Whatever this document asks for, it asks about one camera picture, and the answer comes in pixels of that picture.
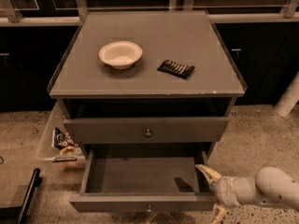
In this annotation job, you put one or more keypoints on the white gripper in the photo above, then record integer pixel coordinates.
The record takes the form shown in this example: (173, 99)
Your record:
(225, 190)

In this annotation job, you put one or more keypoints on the grey drawer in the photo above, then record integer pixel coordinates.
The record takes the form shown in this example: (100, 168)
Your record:
(144, 178)
(146, 130)

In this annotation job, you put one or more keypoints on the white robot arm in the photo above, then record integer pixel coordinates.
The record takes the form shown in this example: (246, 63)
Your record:
(270, 188)

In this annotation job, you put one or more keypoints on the grey drawer cabinet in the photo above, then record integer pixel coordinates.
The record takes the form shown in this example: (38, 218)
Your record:
(86, 88)

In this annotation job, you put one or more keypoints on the grey top drawer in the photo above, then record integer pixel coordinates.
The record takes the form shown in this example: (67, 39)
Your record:
(146, 130)

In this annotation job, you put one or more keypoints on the black snack packet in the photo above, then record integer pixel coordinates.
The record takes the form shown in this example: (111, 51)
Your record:
(176, 69)

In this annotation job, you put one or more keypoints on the snack bags in bin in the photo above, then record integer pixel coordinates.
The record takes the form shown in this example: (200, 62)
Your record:
(64, 143)

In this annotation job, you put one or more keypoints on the clear plastic bin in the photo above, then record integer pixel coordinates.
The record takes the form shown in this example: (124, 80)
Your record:
(46, 152)

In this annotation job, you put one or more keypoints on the white paper bowl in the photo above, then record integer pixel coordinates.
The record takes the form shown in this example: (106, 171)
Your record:
(120, 55)

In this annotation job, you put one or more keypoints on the black bar at floor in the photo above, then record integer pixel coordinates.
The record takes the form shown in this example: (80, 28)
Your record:
(19, 212)

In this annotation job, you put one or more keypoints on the white post at right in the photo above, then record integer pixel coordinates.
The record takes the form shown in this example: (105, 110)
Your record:
(289, 98)

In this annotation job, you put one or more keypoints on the metal window rail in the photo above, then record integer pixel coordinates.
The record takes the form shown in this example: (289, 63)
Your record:
(74, 12)

